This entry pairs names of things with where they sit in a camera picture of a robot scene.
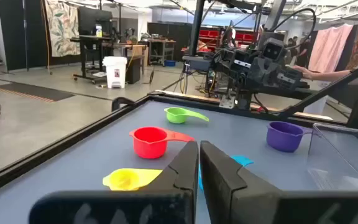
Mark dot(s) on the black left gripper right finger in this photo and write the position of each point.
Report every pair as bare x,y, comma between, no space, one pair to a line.
222,186

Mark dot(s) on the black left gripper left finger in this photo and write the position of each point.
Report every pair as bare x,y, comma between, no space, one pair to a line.
182,174

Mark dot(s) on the teal measuring cup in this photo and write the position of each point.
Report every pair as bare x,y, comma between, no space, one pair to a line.
242,160

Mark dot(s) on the red measuring cup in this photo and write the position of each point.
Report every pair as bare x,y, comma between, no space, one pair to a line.
149,146

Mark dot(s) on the yellow measuring cup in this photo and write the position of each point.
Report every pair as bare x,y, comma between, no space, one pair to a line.
126,179

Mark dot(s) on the green measuring cup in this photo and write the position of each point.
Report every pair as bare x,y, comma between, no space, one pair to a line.
176,116

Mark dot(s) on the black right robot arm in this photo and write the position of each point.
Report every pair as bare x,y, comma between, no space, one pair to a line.
225,65

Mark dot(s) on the person's forearm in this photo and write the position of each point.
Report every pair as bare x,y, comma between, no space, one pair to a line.
331,75

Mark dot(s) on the purple measuring cup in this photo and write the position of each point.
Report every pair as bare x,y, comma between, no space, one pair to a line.
283,140

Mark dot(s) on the clear plastic basket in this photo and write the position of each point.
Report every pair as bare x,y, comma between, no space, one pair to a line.
340,155

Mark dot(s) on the person's hand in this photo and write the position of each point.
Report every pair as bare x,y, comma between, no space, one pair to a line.
303,72

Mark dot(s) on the person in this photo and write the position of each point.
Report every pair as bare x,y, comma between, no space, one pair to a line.
303,51

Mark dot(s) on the pink hanging cloth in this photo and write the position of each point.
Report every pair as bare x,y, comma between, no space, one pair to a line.
329,49

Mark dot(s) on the red storage bin shelf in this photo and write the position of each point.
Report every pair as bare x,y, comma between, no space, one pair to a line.
210,35

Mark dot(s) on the black table clamp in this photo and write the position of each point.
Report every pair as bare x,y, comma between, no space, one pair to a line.
121,102

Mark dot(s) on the blue plastic bin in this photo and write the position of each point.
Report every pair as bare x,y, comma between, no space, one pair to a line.
170,63

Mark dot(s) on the grey workbench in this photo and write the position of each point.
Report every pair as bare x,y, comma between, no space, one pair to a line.
162,46

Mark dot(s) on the white pedal trash bin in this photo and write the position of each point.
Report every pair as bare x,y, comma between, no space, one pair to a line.
114,73

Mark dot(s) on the black rolling desk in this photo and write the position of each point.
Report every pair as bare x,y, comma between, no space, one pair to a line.
87,39

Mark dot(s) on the white spray bottle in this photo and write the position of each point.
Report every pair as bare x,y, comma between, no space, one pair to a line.
99,31

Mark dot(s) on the dark floor mat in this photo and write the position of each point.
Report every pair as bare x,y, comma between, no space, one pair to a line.
33,91

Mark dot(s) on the floral hanging cloth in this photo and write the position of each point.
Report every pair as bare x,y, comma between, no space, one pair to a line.
62,28

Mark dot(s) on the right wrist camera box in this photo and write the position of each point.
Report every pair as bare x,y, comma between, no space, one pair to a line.
273,49

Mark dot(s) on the black diagonal frame brace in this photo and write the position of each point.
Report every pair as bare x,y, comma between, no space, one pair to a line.
328,90

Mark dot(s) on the black vertical frame post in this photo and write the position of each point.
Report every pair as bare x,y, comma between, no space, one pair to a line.
196,28

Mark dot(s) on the black table edge frame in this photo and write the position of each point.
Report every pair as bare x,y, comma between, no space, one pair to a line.
57,144

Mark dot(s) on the black wall panel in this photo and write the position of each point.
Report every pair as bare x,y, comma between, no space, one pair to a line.
14,34

